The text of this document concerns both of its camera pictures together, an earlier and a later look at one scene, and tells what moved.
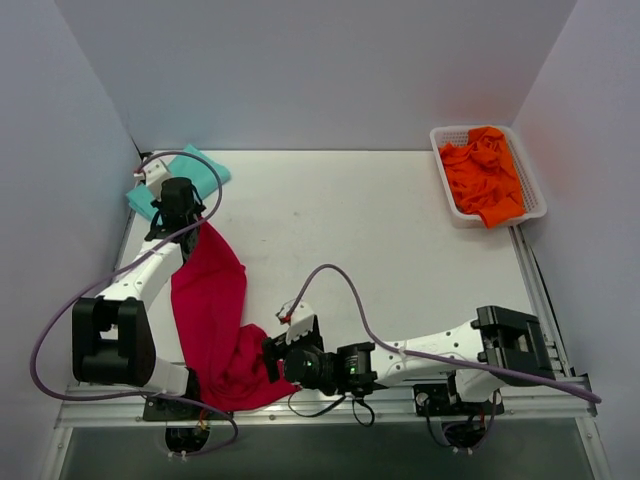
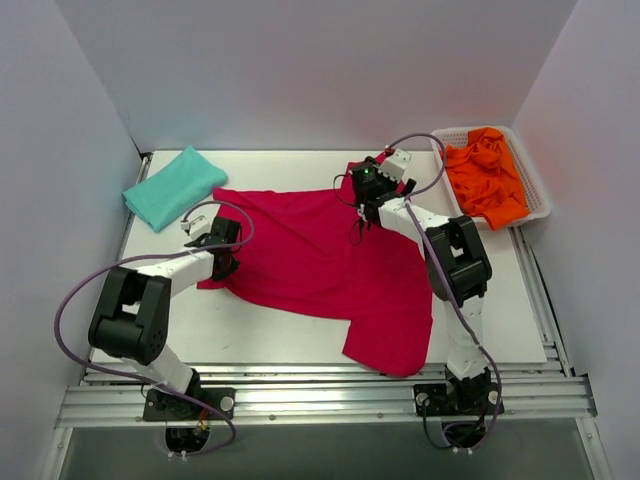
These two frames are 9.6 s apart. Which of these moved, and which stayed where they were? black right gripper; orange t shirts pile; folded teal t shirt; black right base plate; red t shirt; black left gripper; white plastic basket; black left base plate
Moved: black left gripper; red t shirt; black right gripper
Stayed: folded teal t shirt; orange t shirts pile; white plastic basket; black right base plate; black left base plate
